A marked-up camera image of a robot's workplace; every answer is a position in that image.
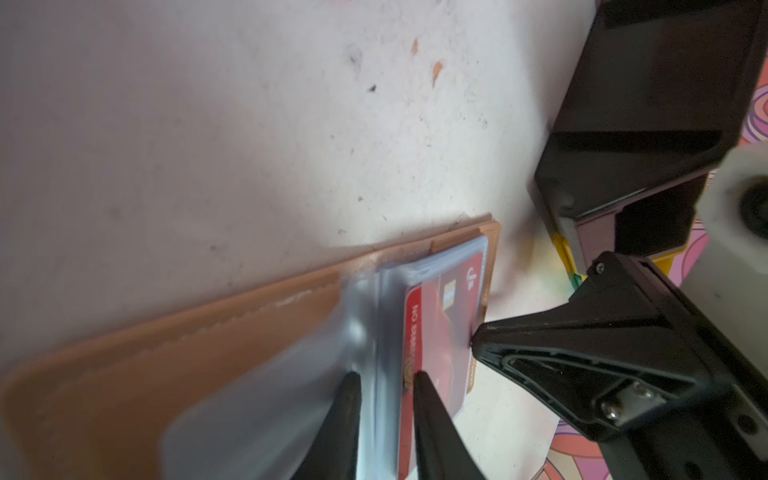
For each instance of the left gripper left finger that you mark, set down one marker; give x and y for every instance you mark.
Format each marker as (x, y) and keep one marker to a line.
(334, 452)

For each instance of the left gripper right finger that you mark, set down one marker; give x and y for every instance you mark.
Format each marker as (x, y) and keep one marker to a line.
(440, 451)

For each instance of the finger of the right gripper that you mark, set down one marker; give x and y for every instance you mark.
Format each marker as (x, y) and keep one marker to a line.
(557, 355)

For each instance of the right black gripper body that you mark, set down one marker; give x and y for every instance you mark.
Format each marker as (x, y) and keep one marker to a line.
(708, 432)

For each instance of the tan leather card holder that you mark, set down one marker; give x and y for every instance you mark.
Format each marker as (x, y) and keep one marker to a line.
(97, 409)

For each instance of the red credit card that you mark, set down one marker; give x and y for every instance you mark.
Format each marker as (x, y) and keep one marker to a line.
(440, 307)

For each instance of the yellow plastic bin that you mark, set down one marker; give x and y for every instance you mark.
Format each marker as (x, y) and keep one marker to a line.
(565, 254)

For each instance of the black plastic bin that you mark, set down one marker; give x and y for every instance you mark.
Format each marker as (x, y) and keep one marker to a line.
(657, 99)

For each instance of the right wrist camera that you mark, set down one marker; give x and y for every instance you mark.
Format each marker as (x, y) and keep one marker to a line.
(728, 283)

